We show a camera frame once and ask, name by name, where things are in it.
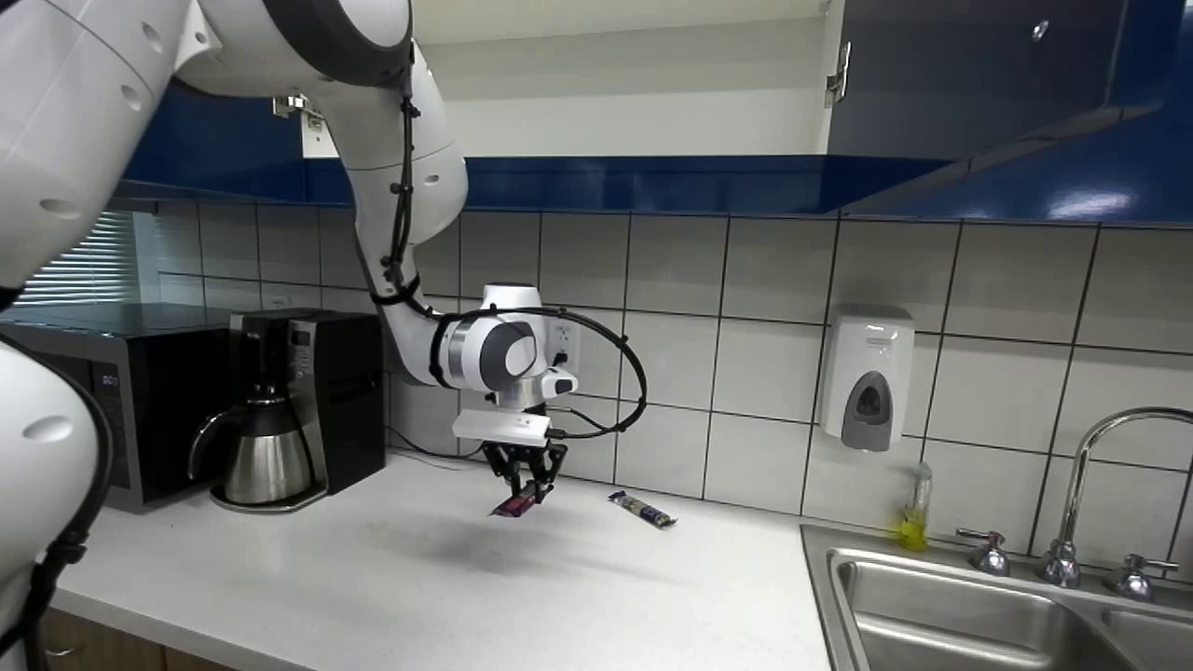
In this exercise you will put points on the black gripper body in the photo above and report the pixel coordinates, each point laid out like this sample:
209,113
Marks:
522,462

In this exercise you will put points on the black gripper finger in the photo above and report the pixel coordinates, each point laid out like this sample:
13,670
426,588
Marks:
544,485
503,485

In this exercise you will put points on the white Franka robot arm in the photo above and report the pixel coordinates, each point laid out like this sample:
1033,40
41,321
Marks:
77,113

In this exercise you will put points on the dark wrapped snack bar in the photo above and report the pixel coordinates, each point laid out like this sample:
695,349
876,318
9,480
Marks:
644,510

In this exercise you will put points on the metal cupboard hinge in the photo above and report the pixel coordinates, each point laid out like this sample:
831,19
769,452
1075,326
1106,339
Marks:
292,111
839,72

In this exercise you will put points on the plain blue cupboard door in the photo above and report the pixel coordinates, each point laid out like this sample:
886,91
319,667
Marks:
226,155

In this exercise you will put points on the blue cupboard door with knob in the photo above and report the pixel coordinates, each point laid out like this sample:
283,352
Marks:
993,89

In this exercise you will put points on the black coffee maker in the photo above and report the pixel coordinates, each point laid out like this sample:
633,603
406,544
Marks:
341,385

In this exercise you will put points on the steel coffee carafe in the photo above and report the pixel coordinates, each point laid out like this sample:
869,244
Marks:
262,462

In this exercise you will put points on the black microwave oven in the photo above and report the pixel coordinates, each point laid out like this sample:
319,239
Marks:
152,412

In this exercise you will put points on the yellow dish soap bottle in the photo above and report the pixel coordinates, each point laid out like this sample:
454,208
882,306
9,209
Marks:
914,523

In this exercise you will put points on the wooden base cabinet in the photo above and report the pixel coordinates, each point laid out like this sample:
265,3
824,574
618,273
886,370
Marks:
126,649

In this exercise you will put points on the stainless steel sink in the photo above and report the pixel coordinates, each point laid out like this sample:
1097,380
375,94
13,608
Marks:
971,618

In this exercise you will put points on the window blinds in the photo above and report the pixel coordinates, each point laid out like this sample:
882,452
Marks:
77,262

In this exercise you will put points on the chrome sink faucet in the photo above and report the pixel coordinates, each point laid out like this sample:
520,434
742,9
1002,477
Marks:
1078,480

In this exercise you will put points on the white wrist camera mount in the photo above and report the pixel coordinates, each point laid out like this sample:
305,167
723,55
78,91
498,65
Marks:
503,431

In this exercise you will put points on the white wall soap dispenser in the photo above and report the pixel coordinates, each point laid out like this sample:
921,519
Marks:
865,380

